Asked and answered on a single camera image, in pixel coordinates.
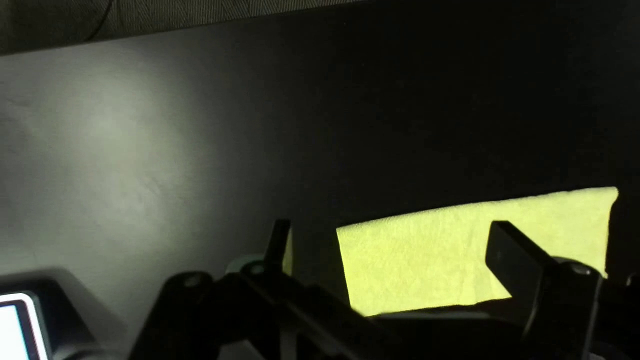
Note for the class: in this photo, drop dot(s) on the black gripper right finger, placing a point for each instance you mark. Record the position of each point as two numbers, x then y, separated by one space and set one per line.
518 262

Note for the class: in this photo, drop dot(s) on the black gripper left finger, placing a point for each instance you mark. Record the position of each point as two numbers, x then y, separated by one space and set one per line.
279 253

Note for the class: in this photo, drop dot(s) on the yellow microfiber towel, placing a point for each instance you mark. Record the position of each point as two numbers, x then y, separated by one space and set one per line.
436 257

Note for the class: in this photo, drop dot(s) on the tablet on black stand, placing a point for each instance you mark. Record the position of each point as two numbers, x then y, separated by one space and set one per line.
51 315

